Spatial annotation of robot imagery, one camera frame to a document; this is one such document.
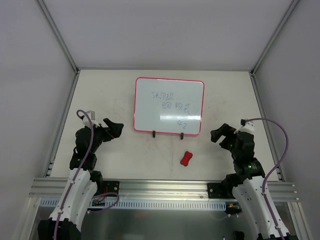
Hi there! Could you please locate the red bone-shaped eraser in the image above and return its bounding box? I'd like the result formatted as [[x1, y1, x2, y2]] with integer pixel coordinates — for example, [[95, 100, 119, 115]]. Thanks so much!
[[180, 151, 193, 167]]

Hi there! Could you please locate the pink framed whiteboard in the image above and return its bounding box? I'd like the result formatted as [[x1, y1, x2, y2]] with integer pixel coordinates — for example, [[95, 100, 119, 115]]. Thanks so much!
[[133, 77, 205, 136]]

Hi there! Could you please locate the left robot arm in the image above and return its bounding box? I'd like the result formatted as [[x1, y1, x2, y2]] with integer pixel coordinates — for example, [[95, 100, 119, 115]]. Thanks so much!
[[37, 118, 124, 240]]

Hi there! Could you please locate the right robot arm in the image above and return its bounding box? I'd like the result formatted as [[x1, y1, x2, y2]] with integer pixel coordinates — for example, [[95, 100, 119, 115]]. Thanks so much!
[[208, 120, 296, 240]]

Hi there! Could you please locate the black eraser on floor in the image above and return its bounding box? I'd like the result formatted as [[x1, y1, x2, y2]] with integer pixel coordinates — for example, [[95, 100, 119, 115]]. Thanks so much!
[[233, 231, 245, 240]]

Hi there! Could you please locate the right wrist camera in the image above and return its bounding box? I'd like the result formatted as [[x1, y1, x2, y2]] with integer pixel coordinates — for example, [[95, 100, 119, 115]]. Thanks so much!
[[235, 119, 255, 135]]

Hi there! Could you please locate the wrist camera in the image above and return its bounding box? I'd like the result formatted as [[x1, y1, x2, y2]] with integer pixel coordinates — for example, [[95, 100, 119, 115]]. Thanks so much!
[[235, 119, 255, 135], [82, 110, 99, 128]]

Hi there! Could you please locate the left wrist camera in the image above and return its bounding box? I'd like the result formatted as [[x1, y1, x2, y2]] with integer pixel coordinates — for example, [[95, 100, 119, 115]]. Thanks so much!
[[82, 110, 99, 128]]

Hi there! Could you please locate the whiteboard wire stand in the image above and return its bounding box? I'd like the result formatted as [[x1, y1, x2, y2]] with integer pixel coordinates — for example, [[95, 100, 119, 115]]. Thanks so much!
[[151, 130, 185, 140]]

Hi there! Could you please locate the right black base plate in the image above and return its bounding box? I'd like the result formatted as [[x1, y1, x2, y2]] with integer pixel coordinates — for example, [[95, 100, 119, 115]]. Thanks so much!
[[207, 182, 235, 199]]

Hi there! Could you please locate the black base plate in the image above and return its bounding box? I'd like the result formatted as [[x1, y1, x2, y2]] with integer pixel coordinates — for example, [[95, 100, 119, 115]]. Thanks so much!
[[207, 182, 235, 199], [102, 180, 120, 198]]

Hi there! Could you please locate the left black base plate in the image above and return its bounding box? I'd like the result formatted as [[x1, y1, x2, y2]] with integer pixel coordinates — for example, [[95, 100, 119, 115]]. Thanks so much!
[[102, 180, 120, 198]]

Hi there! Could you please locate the white slotted cable duct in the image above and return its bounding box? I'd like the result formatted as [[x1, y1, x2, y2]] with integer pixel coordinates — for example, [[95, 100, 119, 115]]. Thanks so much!
[[39, 198, 227, 212]]

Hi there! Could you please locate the aluminium mounting rail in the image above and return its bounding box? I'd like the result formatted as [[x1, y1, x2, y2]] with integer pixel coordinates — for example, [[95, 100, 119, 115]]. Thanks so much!
[[28, 176, 300, 202]]

